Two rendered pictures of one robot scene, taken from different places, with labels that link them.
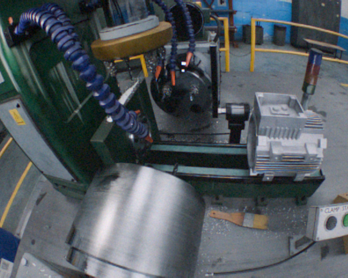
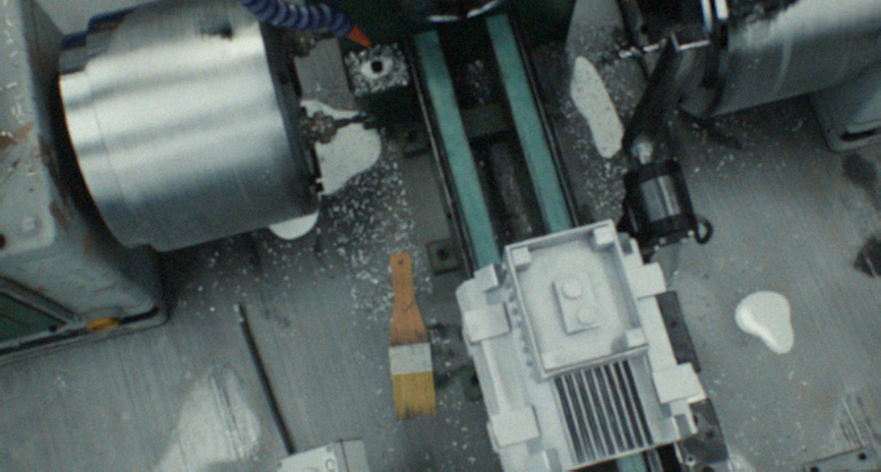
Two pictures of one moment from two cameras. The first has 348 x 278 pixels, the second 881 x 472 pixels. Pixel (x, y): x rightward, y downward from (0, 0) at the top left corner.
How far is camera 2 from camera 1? 0.70 m
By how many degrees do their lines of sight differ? 39
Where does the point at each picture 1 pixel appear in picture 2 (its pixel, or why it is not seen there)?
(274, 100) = (622, 286)
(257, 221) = (411, 383)
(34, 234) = not seen: outside the picture
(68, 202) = not seen: outside the picture
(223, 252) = (305, 324)
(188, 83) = (689, 14)
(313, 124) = (585, 424)
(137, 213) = (186, 105)
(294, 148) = (507, 377)
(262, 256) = (318, 428)
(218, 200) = (437, 260)
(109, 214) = (162, 69)
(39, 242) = not seen: outside the picture
